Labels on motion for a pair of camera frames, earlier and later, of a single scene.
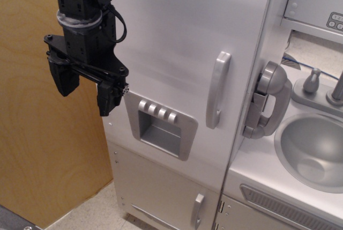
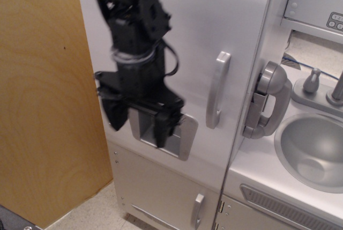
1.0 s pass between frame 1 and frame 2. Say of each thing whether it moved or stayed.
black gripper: moved
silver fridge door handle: stayed
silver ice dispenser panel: stayed
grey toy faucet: stayed
